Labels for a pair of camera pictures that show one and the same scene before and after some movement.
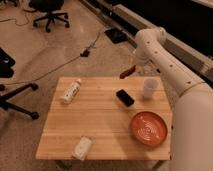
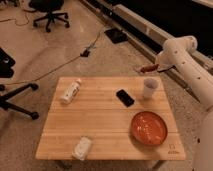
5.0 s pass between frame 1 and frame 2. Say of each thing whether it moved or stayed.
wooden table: stayed
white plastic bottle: stayed
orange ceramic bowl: stayed
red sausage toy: moved
